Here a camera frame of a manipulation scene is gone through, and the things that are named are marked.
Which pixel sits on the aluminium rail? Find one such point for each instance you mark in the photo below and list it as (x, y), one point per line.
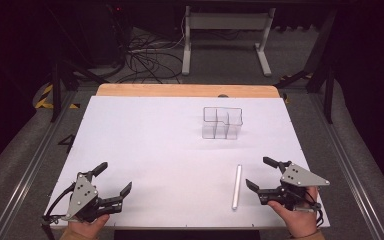
(30, 173)
(350, 173)

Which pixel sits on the person's right hand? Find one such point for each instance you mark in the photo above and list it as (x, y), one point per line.
(298, 221)

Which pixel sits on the dark round table grommet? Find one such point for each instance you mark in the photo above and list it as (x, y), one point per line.
(223, 96)

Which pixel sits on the person's left hand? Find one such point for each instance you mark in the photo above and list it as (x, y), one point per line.
(88, 226)

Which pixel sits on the yellow black hazard tape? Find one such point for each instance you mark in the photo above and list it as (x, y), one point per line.
(45, 98)

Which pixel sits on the black computer case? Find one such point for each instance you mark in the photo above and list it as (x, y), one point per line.
(103, 36)

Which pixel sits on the black metal stand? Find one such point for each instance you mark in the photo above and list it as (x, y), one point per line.
(328, 90)
(56, 86)

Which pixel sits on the white pen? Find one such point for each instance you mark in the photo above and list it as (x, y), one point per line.
(236, 186)

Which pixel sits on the white board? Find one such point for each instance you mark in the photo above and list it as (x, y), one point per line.
(153, 160)

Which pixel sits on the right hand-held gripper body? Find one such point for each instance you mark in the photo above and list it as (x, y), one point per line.
(298, 176)

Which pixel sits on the clear plastic divided organizer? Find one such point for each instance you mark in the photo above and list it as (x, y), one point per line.
(222, 122)

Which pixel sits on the white metal desk frame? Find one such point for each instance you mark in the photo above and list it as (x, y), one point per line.
(225, 21)

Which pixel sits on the wooden table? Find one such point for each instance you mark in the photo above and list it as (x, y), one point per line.
(180, 90)

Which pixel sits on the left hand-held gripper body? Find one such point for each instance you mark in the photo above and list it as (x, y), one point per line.
(80, 195)

